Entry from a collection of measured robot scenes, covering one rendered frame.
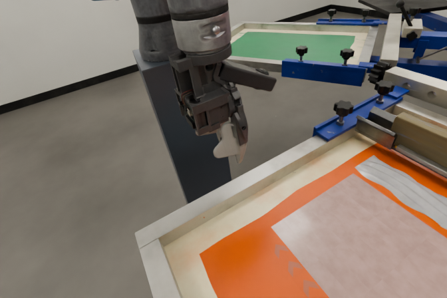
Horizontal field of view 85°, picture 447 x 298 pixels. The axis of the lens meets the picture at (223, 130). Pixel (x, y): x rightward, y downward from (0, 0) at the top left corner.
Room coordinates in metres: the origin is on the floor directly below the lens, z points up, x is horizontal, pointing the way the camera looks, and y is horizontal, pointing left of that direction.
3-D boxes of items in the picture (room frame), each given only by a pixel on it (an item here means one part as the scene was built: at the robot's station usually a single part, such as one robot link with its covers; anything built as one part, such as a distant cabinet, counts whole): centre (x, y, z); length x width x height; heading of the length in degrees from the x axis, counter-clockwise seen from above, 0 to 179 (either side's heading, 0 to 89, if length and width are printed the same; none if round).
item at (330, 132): (0.52, -0.38, 0.97); 0.30 x 0.05 x 0.07; 114
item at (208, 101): (0.34, 0.01, 1.24); 0.09 x 0.08 x 0.12; 115
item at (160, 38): (0.66, 0.11, 1.25); 0.15 x 0.15 x 0.10
